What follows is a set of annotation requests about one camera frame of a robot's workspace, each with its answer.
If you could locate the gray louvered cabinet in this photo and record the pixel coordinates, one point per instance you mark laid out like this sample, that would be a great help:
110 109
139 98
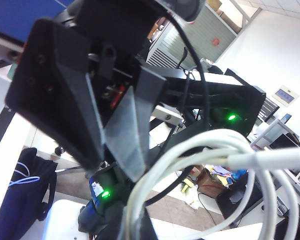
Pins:
207 30

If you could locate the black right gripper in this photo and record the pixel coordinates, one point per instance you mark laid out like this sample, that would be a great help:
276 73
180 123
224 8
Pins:
120 30

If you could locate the wall control panel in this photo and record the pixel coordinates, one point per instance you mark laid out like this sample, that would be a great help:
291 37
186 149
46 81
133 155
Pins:
286 95

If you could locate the open cardboard box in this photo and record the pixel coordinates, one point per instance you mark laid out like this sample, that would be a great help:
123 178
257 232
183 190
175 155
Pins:
210 185

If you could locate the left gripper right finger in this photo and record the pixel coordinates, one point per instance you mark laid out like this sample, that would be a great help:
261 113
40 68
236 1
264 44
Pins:
146 227

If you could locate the blue partition board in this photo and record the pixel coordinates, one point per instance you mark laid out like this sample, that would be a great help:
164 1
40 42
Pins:
20 17

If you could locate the black equipment case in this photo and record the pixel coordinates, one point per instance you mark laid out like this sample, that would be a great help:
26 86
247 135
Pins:
240 197

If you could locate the office chair base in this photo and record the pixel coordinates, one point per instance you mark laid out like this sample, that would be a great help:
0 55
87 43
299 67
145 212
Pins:
70 170

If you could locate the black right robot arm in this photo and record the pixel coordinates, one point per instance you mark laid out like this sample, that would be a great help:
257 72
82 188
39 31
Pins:
227 100

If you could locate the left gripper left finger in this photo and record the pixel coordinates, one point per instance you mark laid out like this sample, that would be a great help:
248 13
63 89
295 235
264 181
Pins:
116 225

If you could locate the navy backpack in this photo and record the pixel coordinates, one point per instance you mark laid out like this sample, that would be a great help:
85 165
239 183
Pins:
20 200

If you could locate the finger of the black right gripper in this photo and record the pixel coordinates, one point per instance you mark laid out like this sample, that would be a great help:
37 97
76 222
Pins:
52 95
135 130

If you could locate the white rounded seat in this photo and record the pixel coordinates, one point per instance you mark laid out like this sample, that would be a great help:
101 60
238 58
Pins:
62 220

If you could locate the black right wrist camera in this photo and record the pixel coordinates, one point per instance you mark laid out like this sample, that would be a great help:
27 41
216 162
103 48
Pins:
187 8

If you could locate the aluminium rail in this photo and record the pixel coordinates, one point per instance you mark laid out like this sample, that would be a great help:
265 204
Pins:
5 50

